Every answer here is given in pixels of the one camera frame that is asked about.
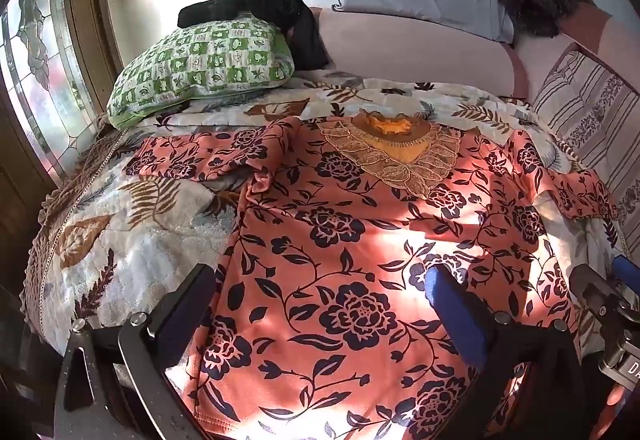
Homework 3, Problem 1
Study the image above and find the striped cushion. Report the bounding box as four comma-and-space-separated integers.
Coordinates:
530, 44, 640, 241

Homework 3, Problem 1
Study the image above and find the green checked pillow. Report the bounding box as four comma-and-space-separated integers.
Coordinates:
106, 14, 296, 131

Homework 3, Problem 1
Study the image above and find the dark furry cloth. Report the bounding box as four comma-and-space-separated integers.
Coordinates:
497, 0, 596, 39

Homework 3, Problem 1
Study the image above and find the orange floral blouse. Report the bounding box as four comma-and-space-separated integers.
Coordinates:
125, 112, 618, 440

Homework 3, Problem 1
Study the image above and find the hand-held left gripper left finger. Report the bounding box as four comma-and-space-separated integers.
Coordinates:
52, 262, 217, 440

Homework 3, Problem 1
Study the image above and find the stained glass window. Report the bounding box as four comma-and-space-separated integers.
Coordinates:
0, 0, 101, 181

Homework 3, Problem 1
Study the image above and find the pink sofa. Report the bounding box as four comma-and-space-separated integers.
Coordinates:
307, 0, 640, 105

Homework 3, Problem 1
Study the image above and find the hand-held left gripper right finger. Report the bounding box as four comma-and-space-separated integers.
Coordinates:
425, 264, 596, 440

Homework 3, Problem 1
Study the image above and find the wooden stained-glass door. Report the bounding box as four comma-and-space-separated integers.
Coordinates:
0, 0, 131, 271

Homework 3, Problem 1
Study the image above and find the black cloth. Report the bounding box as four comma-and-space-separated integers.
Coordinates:
177, 0, 331, 69

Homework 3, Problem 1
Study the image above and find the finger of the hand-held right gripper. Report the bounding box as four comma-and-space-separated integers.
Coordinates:
569, 255, 640, 338

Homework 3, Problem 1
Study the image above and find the leaf print blanket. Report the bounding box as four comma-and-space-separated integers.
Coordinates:
20, 72, 636, 361

